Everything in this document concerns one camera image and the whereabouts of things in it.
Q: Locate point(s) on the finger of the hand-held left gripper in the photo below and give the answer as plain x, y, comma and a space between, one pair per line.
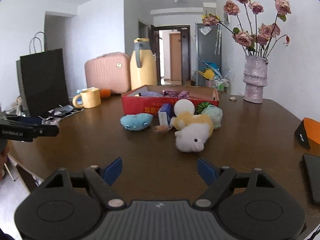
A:
47, 130
27, 120

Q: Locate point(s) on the pink suitcase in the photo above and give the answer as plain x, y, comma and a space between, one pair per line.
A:
107, 73

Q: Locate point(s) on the white soft ball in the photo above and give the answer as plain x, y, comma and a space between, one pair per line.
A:
184, 107

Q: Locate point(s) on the red cardboard box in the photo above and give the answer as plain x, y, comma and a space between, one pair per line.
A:
140, 105

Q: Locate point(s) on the orange fruit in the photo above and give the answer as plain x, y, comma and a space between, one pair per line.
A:
105, 93

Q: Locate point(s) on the black paper bag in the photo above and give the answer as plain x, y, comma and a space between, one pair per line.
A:
43, 85

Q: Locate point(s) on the white yellow plush toy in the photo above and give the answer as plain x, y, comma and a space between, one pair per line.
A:
192, 137

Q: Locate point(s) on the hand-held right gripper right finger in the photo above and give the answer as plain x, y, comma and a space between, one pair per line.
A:
207, 172

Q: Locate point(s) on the grey fridge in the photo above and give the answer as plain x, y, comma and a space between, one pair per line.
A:
207, 55

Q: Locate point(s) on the brown door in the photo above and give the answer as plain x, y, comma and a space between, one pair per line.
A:
175, 57

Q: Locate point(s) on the yellow thermos jug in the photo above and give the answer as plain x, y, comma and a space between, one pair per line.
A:
145, 72

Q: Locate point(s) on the purple textured vase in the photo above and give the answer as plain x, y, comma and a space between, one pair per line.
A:
255, 80

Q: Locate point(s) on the black phone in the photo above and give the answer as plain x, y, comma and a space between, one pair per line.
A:
312, 177

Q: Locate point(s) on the purple towel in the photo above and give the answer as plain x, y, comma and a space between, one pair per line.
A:
151, 94

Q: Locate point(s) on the dried pink rose bouquet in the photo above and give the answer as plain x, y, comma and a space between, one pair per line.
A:
243, 38

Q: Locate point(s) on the dark wooden door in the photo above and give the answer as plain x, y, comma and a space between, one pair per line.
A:
185, 55

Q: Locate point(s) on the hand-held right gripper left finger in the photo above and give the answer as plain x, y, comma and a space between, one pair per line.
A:
112, 171

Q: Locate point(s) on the mint green pouch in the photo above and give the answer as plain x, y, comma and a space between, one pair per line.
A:
213, 116

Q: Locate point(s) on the small orange wrapper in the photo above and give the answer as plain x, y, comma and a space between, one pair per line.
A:
161, 129

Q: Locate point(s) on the crumpled silver black foil bag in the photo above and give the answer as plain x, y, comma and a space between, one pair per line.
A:
62, 110

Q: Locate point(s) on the blue plush toy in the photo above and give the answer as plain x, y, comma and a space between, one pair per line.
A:
136, 122

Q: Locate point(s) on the yellow mug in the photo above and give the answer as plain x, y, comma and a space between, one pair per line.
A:
91, 99

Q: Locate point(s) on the small dried petal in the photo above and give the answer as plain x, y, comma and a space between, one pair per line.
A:
233, 99

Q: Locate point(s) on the light blue packet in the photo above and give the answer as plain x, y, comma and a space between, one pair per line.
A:
80, 91

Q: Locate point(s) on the orange black box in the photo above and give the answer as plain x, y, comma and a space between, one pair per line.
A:
311, 132

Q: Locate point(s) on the cluttered storage cart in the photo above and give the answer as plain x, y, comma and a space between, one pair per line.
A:
212, 76

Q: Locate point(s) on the blue white tissue packet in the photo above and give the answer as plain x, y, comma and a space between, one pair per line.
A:
165, 115

